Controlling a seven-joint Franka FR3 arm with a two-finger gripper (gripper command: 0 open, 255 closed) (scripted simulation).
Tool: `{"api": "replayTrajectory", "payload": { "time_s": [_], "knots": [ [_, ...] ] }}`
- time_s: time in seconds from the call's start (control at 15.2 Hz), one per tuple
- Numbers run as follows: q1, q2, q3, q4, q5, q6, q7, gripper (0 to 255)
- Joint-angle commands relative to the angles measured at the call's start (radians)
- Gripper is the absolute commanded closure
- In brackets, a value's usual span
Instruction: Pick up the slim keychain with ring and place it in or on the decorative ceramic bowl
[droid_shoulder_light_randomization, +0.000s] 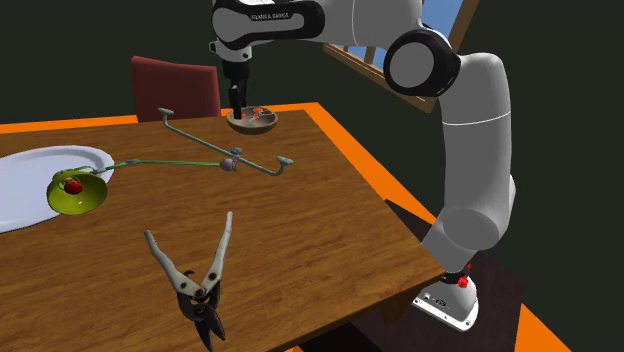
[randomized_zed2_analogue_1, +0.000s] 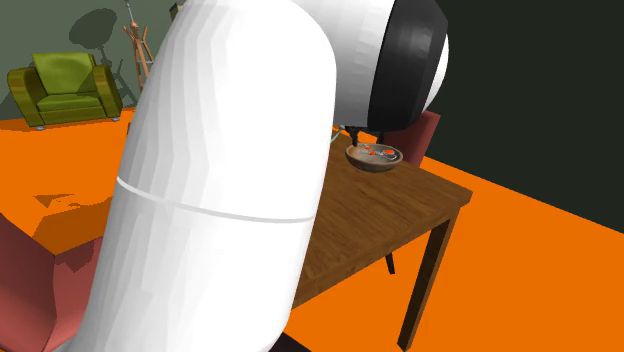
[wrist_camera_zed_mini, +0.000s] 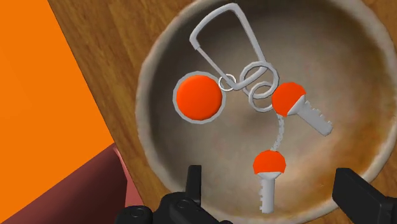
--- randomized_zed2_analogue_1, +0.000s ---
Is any brown patterned bowl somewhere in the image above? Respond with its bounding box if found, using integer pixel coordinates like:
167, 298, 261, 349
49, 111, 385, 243
344, 143, 405, 174

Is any red chair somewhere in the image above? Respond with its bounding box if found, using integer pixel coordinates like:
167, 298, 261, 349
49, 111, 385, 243
380, 109, 442, 275
0, 213, 105, 352

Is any brown wooden table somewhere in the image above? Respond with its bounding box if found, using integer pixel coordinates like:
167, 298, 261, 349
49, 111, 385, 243
290, 124, 475, 352

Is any wooden coat stand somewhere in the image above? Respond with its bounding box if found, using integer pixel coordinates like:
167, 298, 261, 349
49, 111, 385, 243
121, 20, 155, 92

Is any green armchair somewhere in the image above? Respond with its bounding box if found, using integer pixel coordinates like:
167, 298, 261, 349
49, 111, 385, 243
6, 51, 124, 131

